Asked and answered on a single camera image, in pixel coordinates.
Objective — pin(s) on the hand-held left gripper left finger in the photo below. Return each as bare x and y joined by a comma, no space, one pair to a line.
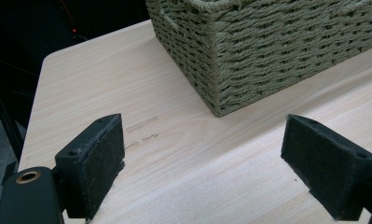
95,165

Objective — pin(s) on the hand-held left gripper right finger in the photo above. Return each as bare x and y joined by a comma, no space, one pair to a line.
326,165

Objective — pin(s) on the black metal stand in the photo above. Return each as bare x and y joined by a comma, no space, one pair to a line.
9,133

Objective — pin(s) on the green woven basket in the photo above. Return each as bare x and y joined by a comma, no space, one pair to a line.
267,46

